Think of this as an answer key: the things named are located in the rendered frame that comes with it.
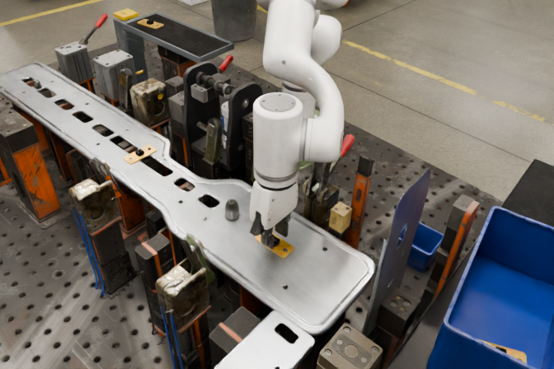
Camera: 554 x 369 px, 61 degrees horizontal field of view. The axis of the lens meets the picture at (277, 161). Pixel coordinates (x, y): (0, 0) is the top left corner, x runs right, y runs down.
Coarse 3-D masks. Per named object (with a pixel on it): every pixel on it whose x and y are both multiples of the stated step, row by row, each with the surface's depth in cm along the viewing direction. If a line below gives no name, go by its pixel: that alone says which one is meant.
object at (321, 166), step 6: (312, 162) 102; (318, 162) 102; (330, 162) 101; (312, 168) 103; (318, 168) 103; (324, 168) 101; (330, 168) 102; (312, 174) 103; (318, 174) 103; (324, 174) 101; (312, 180) 105; (318, 180) 104; (324, 180) 103; (324, 186) 104; (312, 192) 107; (318, 192) 104; (318, 198) 105
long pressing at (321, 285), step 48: (96, 96) 146; (144, 144) 128; (144, 192) 113; (192, 192) 113; (240, 192) 114; (240, 240) 102; (288, 240) 102; (336, 240) 102; (288, 288) 92; (336, 288) 92
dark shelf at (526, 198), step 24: (528, 168) 119; (552, 168) 119; (528, 192) 111; (552, 192) 112; (528, 216) 105; (552, 216) 105; (456, 288) 89; (432, 312) 85; (408, 336) 81; (432, 336) 81; (408, 360) 78
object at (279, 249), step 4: (256, 236) 102; (260, 236) 102; (276, 236) 102; (256, 240) 102; (260, 240) 101; (276, 240) 101; (280, 240) 102; (276, 244) 100; (280, 244) 101; (284, 244) 101; (288, 244) 101; (268, 248) 100; (276, 248) 100; (280, 248) 100; (284, 248) 100; (288, 248) 100; (292, 248) 100; (276, 252) 99; (280, 252) 99; (284, 252) 99; (288, 252) 99; (280, 256) 98; (284, 256) 98
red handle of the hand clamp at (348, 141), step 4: (348, 136) 107; (352, 136) 108; (344, 140) 107; (348, 140) 107; (352, 140) 107; (344, 144) 107; (348, 144) 107; (344, 148) 106; (348, 148) 107; (340, 152) 106; (344, 152) 107; (340, 156) 106; (336, 160) 106; (332, 164) 106; (336, 164) 106; (332, 168) 106; (328, 176) 106; (316, 184) 105; (312, 188) 105; (316, 188) 105; (316, 192) 105
